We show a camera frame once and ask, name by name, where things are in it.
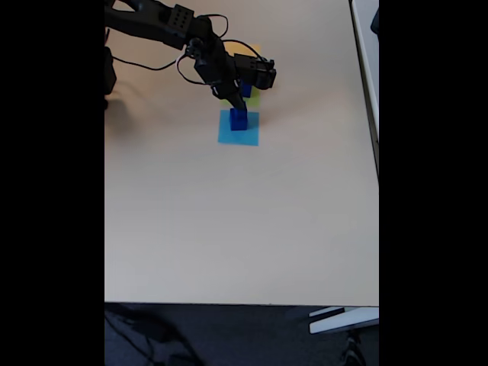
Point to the large blue cube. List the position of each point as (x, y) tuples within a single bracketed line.
[(248, 91)]

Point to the medium blue cube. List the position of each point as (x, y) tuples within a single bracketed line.
[(238, 122)]

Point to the green paper square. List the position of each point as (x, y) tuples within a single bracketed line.
[(254, 101)]

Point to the orange paper square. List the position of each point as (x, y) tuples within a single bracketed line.
[(244, 49)]

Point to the light blue paper square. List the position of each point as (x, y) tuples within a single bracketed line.
[(225, 138)]

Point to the white neighbouring table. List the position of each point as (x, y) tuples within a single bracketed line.
[(366, 76)]

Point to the dark blue object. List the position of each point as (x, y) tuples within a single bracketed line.
[(376, 21)]

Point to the white table foot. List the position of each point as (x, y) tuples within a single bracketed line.
[(343, 322)]

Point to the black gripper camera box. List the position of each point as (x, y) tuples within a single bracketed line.
[(259, 72)]

